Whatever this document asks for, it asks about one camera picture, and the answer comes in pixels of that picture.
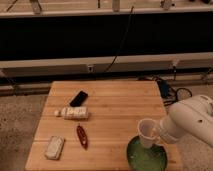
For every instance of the wooden table board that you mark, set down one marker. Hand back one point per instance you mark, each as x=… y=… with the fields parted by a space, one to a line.
x=115 y=108

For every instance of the red chili pepper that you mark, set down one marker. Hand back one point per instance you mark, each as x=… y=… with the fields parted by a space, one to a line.
x=82 y=136

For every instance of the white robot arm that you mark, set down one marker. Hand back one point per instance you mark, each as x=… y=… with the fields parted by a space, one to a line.
x=193 y=116

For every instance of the white lying bottle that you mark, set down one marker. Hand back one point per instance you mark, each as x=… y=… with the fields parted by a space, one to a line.
x=70 y=113

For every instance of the white rectangular sponge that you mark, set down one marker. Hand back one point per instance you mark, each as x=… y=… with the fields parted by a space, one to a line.
x=54 y=148

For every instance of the green ceramic bowl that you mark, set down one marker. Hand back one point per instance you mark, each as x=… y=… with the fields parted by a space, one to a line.
x=142 y=159

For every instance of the black smartphone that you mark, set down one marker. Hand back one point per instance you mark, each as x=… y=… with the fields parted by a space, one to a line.
x=78 y=99

